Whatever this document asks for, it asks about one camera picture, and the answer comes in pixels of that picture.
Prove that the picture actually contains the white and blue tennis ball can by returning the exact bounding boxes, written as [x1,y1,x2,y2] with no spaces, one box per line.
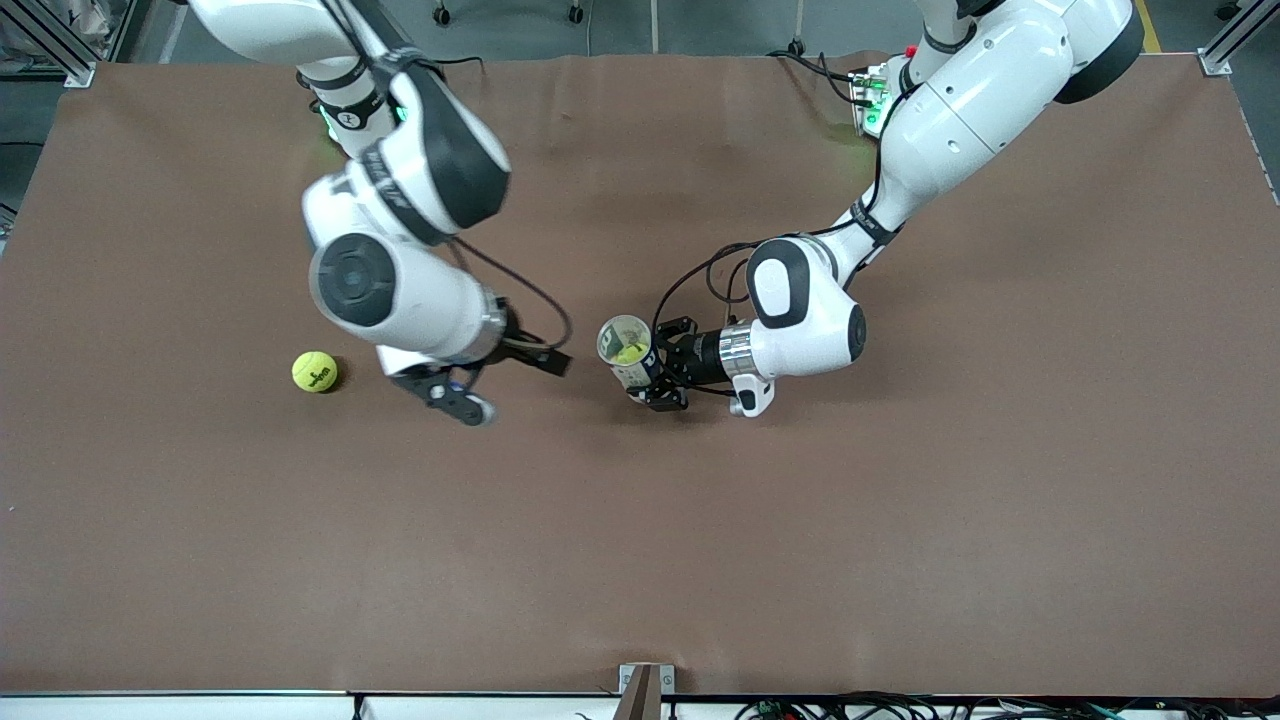
[597,314,661,393]

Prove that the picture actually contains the brown table cover sheet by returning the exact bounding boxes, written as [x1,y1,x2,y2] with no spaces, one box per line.
[0,52,1280,698]

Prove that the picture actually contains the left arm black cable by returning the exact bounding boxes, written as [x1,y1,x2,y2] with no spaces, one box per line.
[655,60,913,336]

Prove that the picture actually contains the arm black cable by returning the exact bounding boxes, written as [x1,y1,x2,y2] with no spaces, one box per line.
[655,60,913,336]
[320,0,574,353]

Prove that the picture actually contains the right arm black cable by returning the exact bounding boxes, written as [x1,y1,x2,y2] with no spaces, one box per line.
[320,0,574,353]

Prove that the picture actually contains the silver metal table bracket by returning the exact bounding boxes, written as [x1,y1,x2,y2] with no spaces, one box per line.
[618,663,677,720]

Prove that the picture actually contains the black left base cable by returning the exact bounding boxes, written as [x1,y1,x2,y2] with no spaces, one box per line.
[768,48,863,86]

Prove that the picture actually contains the tangled cable bundle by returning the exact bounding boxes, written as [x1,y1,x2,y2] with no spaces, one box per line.
[735,692,1280,720]

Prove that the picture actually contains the aluminium frame profile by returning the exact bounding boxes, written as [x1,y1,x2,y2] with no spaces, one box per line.
[1198,0,1280,77]
[0,0,96,89]

